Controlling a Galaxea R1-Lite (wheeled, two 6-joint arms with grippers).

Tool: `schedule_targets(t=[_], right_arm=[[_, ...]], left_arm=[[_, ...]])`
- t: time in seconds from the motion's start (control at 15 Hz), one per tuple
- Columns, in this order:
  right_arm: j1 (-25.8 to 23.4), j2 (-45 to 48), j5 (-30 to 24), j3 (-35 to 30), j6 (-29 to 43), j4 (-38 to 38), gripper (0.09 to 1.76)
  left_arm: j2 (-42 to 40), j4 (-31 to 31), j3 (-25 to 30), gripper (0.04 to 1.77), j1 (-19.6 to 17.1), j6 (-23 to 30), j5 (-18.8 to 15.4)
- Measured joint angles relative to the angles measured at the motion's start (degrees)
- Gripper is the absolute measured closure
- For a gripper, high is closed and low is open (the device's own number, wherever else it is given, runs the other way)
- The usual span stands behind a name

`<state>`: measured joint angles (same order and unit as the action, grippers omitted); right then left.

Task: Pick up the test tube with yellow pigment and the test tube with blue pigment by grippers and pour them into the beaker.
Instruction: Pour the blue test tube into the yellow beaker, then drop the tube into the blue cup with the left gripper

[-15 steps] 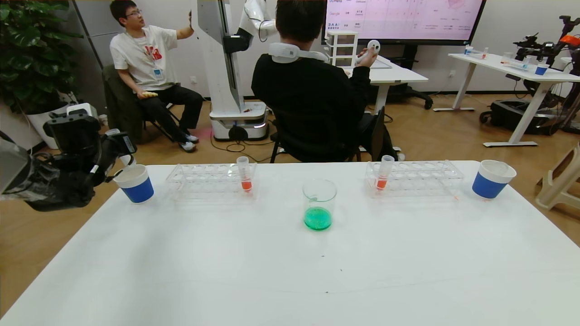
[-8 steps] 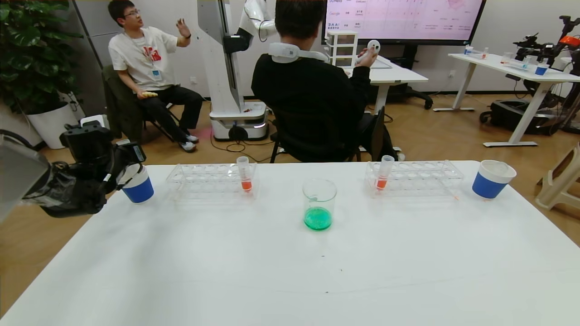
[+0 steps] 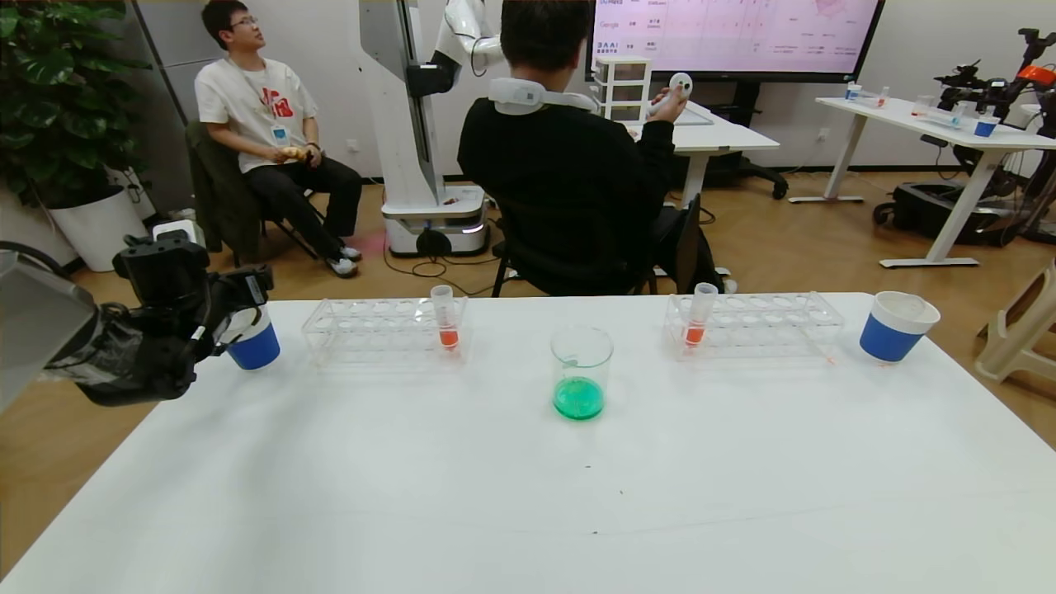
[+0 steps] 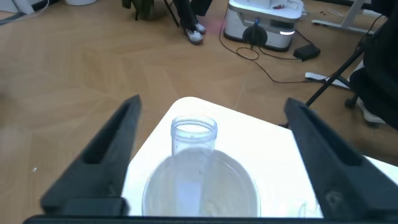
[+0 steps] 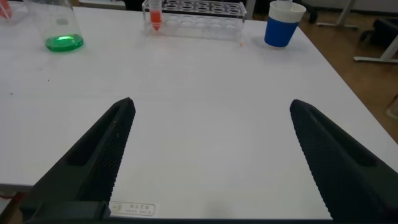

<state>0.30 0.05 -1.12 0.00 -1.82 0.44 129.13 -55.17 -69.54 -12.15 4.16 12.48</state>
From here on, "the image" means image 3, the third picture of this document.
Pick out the white neck headset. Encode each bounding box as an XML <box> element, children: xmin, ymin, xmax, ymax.
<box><xmin>488</xmin><ymin>76</ymin><xmax>601</xmax><ymax>116</ymax></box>

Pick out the black display stand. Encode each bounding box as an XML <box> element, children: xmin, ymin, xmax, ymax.
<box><xmin>660</xmin><ymin>81</ymin><xmax>789</xmax><ymax>201</ymax></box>

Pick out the large wall display screen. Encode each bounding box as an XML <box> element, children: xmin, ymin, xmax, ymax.
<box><xmin>590</xmin><ymin>0</ymin><xmax>885</xmax><ymax>83</ymax></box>

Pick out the green potted plant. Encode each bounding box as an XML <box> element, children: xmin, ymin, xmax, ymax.
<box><xmin>0</xmin><ymin>0</ymin><xmax>155</xmax><ymax>211</ymax></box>

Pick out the black folding chair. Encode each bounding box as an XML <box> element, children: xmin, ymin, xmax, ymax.
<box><xmin>233</xmin><ymin>210</ymin><xmax>319</xmax><ymax>266</ymax></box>

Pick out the blue paper cup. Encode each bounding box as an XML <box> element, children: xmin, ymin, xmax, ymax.
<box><xmin>858</xmin><ymin>290</ymin><xmax>941</xmax><ymax>365</ymax></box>
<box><xmin>221</xmin><ymin>309</ymin><xmax>282</xmax><ymax>370</ymax></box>

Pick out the white height-adjustable desk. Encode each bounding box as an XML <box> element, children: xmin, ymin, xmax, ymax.
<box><xmin>788</xmin><ymin>97</ymin><xmax>1056</xmax><ymax>270</ymax></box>

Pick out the orange pigment test tube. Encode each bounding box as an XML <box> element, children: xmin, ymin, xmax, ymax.
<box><xmin>431</xmin><ymin>285</ymin><xmax>461</xmax><ymax>351</ymax></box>
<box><xmin>683</xmin><ymin>282</ymin><xmax>719</xmax><ymax>347</ymax></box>

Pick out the black wheeled robot base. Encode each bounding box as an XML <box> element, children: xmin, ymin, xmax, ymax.
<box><xmin>872</xmin><ymin>183</ymin><xmax>1032</xmax><ymax>248</ymax></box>

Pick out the black office chair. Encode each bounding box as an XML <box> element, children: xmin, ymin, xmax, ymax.
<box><xmin>492</xmin><ymin>194</ymin><xmax>702</xmax><ymax>298</ymax></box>

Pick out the glass beaker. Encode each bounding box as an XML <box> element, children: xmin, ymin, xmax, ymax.
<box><xmin>549</xmin><ymin>326</ymin><xmax>614</xmax><ymax>422</ymax></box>

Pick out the white drawer organizer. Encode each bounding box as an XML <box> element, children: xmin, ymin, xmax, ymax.
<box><xmin>594</xmin><ymin>56</ymin><xmax>653</xmax><ymax>123</ymax></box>

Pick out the clear plastic test tube rack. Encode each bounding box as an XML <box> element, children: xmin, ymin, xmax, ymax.
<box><xmin>664</xmin><ymin>291</ymin><xmax>845</xmax><ymax>361</ymax></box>
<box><xmin>302</xmin><ymin>297</ymin><xmax>471</xmax><ymax>368</ymax></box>

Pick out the white plant pot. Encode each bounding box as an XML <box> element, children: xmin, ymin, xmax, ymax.
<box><xmin>48</xmin><ymin>186</ymin><xmax>158</xmax><ymax>273</ymax></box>

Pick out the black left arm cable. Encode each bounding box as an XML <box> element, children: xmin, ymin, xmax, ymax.
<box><xmin>0</xmin><ymin>241</ymin><xmax>75</xmax><ymax>277</ymax></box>

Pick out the white handheld controller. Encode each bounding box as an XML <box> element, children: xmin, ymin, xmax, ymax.
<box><xmin>652</xmin><ymin>71</ymin><xmax>694</xmax><ymax>116</ymax></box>

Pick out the man in white t-shirt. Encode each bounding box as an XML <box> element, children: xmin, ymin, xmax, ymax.
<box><xmin>194</xmin><ymin>0</ymin><xmax>364</xmax><ymax>279</ymax></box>

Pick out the white humanoid robot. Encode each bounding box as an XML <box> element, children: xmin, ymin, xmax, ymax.
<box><xmin>359</xmin><ymin>0</ymin><xmax>508</xmax><ymax>261</ymax></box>

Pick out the man in black sweater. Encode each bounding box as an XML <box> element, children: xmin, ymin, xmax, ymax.
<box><xmin>458</xmin><ymin>0</ymin><xmax>727</xmax><ymax>296</ymax></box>

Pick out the black floor cable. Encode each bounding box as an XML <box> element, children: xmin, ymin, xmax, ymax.
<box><xmin>382</xmin><ymin>235</ymin><xmax>496</xmax><ymax>298</ymax></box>

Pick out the dark green jacket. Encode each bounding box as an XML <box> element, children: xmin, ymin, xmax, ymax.
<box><xmin>186</xmin><ymin>117</ymin><xmax>273</xmax><ymax>265</ymax></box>

